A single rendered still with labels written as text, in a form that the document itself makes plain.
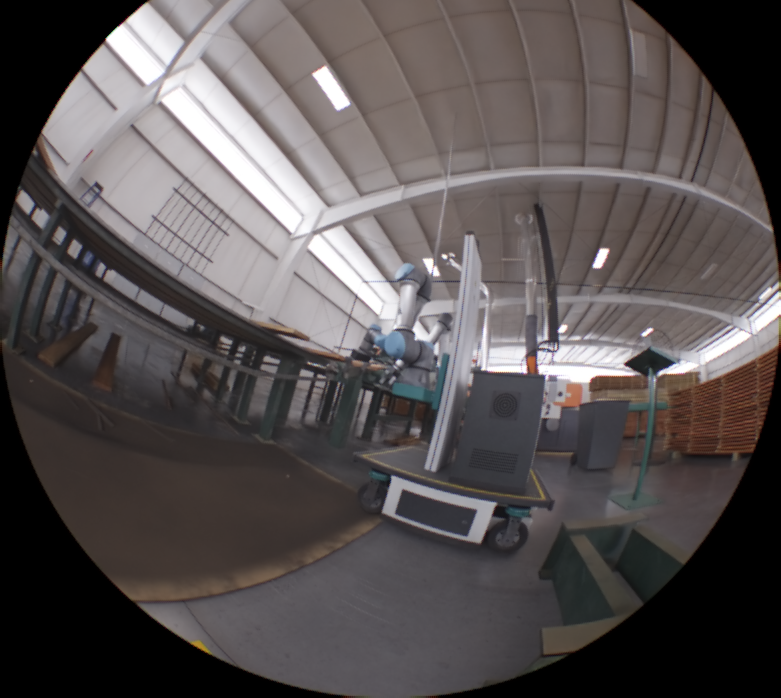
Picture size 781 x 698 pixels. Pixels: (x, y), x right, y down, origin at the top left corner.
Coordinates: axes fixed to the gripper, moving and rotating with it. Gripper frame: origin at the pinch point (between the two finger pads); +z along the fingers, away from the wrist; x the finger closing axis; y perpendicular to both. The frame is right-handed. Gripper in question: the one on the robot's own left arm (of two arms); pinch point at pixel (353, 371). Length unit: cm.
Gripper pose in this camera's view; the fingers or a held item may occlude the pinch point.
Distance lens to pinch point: 143.3
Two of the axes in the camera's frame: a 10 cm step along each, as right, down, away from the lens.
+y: -6.6, -3.4, 6.7
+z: -4.7, 8.8, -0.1
